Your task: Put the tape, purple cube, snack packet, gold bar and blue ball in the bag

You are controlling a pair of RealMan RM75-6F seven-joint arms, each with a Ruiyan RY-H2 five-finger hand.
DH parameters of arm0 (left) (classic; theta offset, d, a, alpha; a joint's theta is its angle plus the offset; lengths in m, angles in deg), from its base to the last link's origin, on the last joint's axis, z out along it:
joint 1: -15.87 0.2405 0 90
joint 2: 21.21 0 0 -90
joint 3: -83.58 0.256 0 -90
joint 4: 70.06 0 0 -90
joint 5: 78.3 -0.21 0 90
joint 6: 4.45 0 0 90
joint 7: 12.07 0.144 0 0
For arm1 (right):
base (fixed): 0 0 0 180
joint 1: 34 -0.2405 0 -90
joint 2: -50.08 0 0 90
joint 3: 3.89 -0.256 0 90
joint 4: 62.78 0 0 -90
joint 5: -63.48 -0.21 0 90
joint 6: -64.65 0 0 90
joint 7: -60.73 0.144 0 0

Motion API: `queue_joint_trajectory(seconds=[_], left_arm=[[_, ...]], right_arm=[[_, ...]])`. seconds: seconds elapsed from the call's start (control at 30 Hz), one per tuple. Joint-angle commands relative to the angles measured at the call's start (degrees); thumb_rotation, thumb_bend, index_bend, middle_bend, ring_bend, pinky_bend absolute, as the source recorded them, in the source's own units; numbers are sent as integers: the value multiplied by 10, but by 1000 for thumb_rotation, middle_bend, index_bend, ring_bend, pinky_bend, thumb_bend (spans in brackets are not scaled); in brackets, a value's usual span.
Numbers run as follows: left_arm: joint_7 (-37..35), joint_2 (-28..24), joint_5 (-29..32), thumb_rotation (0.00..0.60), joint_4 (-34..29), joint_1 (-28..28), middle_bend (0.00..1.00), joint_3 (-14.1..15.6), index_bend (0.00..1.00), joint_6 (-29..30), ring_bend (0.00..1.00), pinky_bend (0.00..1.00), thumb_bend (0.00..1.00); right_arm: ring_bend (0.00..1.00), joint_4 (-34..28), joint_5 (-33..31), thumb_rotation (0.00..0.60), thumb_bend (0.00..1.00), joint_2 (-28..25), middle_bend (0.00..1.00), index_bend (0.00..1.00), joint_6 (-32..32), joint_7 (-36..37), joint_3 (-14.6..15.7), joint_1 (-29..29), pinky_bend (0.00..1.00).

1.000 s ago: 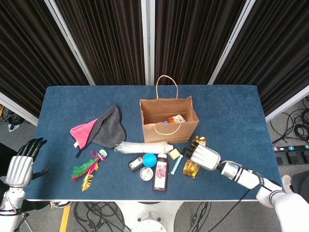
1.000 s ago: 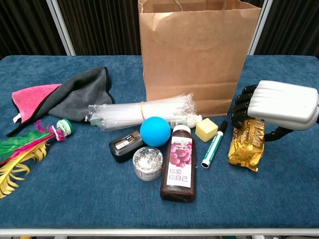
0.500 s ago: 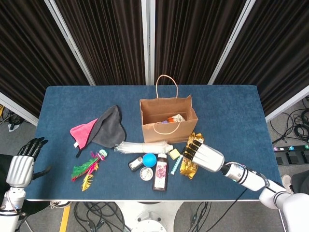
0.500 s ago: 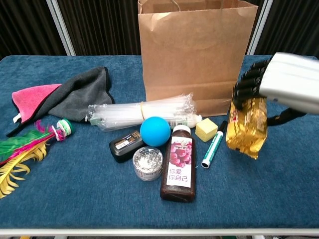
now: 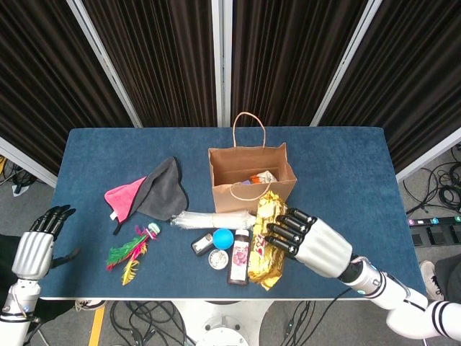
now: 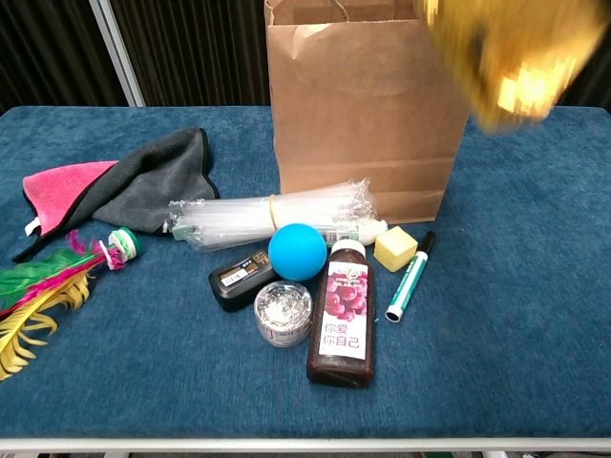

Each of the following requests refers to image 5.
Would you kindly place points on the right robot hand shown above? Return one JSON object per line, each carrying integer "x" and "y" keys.
{"x": 324, "y": 248}

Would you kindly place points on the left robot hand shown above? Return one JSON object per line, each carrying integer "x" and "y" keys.
{"x": 32, "y": 256}

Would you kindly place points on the gold snack packet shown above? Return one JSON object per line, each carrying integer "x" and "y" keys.
{"x": 266, "y": 266}

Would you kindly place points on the orange white snack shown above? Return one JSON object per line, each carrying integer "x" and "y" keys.
{"x": 266, "y": 177}

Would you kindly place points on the blue ball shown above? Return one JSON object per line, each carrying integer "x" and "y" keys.
{"x": 223, "y": 239}

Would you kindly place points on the purple box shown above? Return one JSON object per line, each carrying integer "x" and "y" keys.
{"x": 246, "y": 182}

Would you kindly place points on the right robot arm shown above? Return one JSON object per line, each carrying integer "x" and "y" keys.
{"x": 396, "y": 295}

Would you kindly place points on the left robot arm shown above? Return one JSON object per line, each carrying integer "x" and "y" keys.
{"x": 14, "y": 313}

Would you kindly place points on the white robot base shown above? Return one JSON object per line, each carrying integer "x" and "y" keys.
{"x": 223, "y": 320}

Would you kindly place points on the brown paper bag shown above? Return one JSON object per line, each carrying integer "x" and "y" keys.
{"x": 237, "y": 202}

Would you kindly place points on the white sneaker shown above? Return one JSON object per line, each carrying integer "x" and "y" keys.
{"x": 90, "y": 304}
{"x": 428, "y": 277}

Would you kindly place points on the grape juice bottle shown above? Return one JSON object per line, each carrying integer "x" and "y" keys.
{"x": 238, "y": 259}

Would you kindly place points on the colourful feather shuttlecock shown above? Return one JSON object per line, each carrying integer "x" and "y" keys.
{"x": 124, "y": 252}

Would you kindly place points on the black foot pedal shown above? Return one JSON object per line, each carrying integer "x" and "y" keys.
{"x": 437, "y": 235}
{"x": 417, "y": 239}

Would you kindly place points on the round silver pin tin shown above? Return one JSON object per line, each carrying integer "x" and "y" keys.
{"x": 218, "y": 259}

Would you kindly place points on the clear straw bundle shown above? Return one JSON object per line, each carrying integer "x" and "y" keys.
{"x": 205, "y": 220}

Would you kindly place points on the black ink bottle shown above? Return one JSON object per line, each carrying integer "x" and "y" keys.
{"x": 201, "y": 244}

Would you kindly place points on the black trouser leg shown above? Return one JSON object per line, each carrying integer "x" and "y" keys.
{"x": 450, "y": 277}

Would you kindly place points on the blue table mat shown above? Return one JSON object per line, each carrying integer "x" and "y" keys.
{"x": 108, "y": 144}

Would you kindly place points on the grey pink cloth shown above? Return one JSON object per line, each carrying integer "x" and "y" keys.
{"x": 162, "y": 191}

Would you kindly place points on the black pleated partition panel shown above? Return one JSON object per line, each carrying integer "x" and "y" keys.
{"x": 288, "y": 61}
{"x": 162, "y": 61}
{"x": 414, "y": 72}
{"x": 43, "y": 79}

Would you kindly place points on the white partition frame post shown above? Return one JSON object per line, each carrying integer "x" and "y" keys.
{"x": 108, "y": 65}
{"x": 345, "y": 61}
{"x": 221, "y": 61}

